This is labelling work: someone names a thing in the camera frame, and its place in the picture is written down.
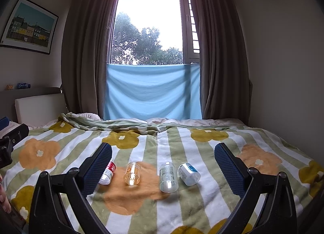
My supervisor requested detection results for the brown curtain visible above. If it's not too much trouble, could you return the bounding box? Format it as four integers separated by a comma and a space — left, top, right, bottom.
191, 0, 254, 126
61, 0, 122, 121

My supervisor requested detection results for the grey bed headboard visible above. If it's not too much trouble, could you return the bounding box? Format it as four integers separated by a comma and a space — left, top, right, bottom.
0, 87, 68, 124

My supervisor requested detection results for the pale pink bed sheet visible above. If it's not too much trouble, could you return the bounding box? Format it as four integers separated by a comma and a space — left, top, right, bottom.
75, 113, 245, 128

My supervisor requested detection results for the framed wall picture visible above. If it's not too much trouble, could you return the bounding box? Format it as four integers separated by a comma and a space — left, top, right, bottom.
0, 0, 59, 55

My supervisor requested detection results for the orange tinted clear cup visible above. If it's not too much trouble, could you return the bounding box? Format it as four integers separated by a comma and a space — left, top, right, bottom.
123, 162, 141, 186

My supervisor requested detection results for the person's left hand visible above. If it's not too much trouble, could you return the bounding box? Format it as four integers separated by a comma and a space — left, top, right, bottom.
0, 174, 12, 215

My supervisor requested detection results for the white cushion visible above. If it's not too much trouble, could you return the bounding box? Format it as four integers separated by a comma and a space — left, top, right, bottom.
15, 93, 69, 126

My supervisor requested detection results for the white bottle red label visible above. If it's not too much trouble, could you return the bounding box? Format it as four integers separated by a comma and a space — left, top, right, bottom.
99, 159, 117, 185

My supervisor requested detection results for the light blue cloth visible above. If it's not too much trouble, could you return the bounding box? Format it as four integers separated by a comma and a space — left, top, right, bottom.
103, 63, 203, 120

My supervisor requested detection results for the white bottle blue label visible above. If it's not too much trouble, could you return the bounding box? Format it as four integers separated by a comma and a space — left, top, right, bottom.
177, 163, 201, 186

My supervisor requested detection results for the floral striped blanket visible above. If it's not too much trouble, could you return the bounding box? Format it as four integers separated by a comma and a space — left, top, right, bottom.
0, 113, 324, 234

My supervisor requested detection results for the clear cup with grey print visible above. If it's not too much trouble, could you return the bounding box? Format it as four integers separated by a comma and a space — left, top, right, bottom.
159, 162, 179, 193

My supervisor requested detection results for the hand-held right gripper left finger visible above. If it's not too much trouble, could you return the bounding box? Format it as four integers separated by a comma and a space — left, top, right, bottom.
29, 142, 113, 234

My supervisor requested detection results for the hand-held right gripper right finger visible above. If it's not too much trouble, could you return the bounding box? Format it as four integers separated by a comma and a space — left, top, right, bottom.
214, 142, 298, 234

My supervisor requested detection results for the window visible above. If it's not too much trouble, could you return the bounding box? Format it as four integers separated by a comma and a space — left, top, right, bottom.
111, 0, 201, 66

